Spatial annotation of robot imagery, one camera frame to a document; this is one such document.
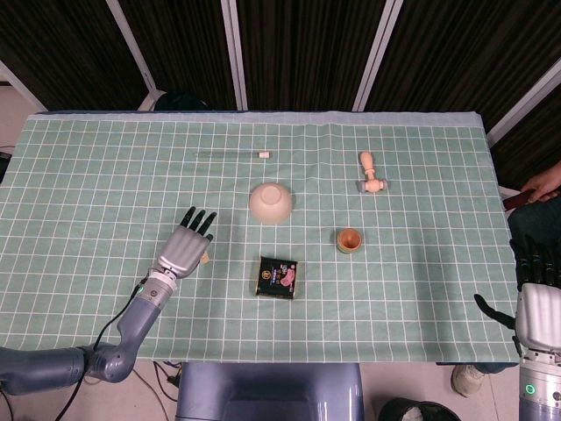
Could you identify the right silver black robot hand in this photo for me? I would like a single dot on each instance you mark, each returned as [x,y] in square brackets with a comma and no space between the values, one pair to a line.
[541,316]

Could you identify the bystander's bare hand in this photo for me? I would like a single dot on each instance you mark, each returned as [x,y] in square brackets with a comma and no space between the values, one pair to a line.
[548,186]

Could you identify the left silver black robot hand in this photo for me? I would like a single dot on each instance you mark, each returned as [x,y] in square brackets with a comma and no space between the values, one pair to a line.
[184,250]

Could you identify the dark red object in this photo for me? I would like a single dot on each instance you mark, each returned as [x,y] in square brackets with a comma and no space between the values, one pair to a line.
[515,202]

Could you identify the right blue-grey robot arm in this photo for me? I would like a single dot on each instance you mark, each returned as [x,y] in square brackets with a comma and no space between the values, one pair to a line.
[541,390]

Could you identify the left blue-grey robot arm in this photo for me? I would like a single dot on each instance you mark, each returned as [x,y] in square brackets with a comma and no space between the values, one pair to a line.
[140,316]

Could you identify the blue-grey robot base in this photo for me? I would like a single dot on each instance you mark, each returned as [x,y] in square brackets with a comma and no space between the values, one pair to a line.
[269,392]

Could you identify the green grid-patterned table mat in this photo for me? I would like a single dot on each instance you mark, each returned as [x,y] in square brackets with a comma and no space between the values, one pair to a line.
[394,285]

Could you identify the bystander's dark trousers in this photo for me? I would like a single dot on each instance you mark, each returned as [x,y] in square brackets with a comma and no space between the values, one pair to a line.
[539,226]

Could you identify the black snack packet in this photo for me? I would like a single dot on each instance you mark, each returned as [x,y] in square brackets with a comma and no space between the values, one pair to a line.
[276,276]

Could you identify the beige shoe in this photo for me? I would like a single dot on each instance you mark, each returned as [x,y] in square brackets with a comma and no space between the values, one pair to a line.
[466,379]

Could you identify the upturned beige bowl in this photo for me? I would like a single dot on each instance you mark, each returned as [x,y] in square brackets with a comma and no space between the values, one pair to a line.
[271,204]

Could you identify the glass tube with white stopper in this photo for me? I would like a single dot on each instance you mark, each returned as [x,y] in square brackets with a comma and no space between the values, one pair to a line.
[263,154]

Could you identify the black bag behind table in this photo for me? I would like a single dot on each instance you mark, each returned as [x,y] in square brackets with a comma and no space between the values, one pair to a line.
[182,102]

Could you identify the black waste bin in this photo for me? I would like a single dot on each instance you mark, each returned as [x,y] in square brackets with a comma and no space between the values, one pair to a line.
[416,412]

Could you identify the green and orange cup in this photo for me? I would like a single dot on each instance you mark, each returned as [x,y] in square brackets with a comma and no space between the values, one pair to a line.
[349,240]

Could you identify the dark ribbed partition panel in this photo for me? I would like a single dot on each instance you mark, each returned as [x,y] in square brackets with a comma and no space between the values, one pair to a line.
[460,44]
[66,44]
[307,44]
[184,44]

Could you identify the wooden toy hammer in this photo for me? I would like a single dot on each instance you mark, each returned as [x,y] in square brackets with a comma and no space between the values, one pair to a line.
[371,184]

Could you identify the white partition frame post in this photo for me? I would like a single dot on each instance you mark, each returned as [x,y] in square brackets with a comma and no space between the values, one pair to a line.
[130,44]
[19,87]
[381,44]
[526,105]
[233,44]

